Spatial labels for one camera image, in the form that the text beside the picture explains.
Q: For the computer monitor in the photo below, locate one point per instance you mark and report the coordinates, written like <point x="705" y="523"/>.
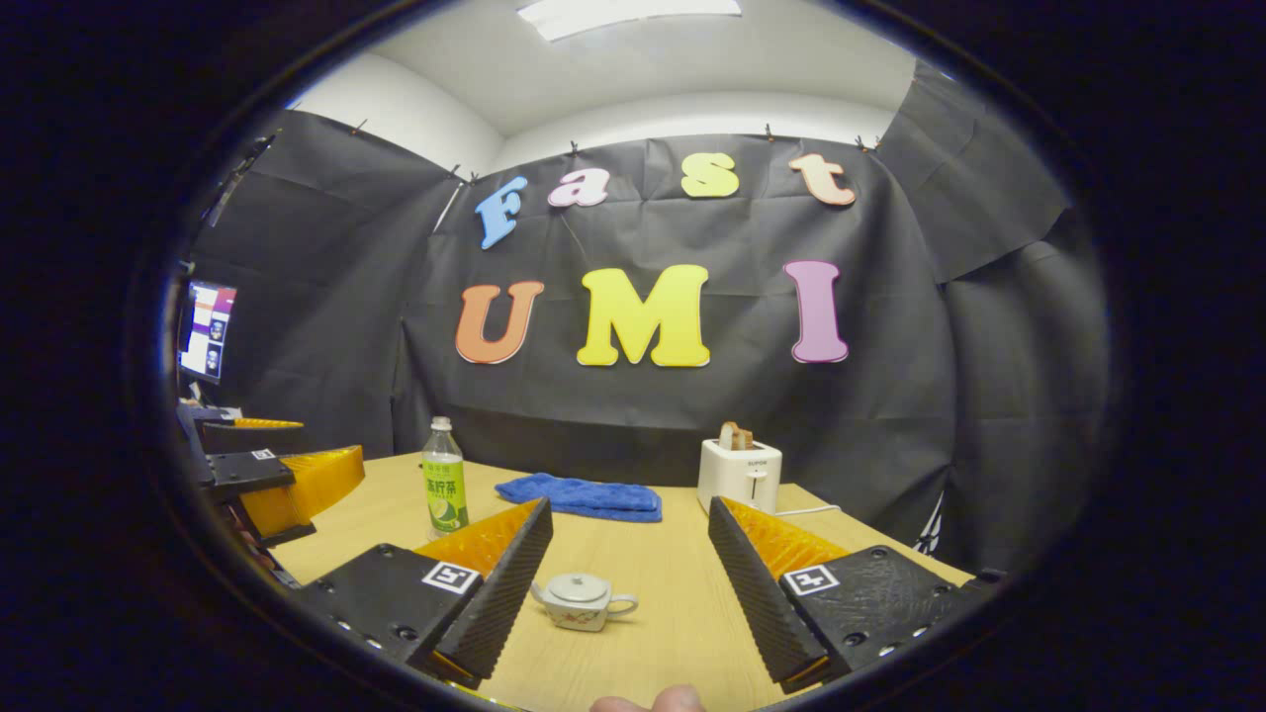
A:
<point x="208" y="331"/>

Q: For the white toaster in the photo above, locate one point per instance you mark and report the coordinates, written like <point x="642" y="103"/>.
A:
<point x="737" y="477"/>

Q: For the blue towel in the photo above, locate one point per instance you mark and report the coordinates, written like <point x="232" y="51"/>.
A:
<point x="584" y="497"/>

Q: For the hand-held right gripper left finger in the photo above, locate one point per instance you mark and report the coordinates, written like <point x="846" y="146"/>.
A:
<point x="499" y="598"/>

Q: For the white slatted object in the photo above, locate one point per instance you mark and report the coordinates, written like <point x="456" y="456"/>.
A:
<point x="928" y="524"/>

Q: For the white teacup lid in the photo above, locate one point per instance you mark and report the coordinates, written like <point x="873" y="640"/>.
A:
<point x="579" y="589"/>

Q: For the toast slice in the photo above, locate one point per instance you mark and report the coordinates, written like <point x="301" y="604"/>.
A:
<point x="736" y="437"/>

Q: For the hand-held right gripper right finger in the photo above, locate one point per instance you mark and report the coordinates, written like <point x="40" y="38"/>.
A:
<point x="762" y="593"/>

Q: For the green label water bottle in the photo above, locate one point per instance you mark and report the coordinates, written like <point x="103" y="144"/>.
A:
<point x="445" y="485"/>

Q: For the white teacup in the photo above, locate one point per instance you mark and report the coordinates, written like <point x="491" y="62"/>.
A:
<point x="584" y="615"/>

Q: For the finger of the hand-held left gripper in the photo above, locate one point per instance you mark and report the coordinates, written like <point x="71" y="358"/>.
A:
<point x="257" y="437"/>
<point x="252" y="473"/>

